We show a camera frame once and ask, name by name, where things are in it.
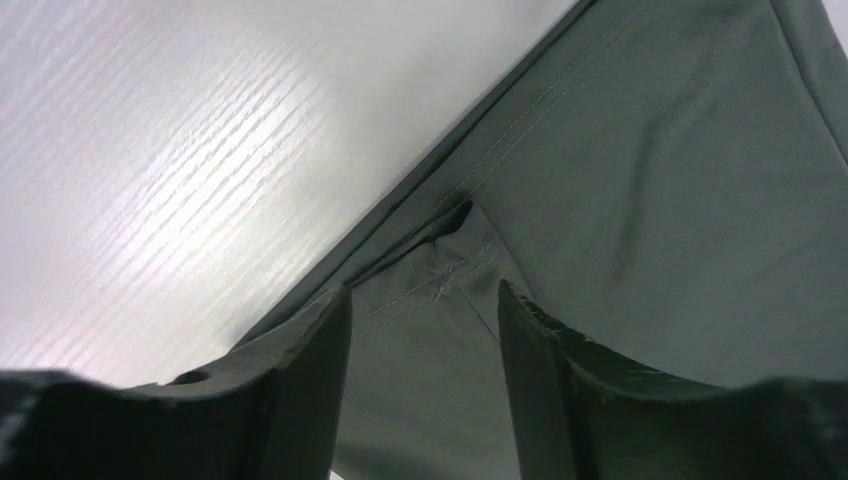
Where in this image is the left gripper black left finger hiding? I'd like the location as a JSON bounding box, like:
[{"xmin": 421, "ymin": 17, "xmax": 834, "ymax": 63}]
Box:
[{"xmin": 1, "ymin": 288, "xmax": 352, "ymax": 479}]

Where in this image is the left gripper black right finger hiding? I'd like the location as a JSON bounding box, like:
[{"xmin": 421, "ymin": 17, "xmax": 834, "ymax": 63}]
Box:
[{"xmin": 498, "ymin": 282, "xmax": 847, "ymax": 479}]

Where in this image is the dark grey t shirt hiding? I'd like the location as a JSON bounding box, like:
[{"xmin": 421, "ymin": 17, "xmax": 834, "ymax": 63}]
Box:
[{"xmin": 260, "ymin": 1, "xmax": 847, "ymax": 479}]

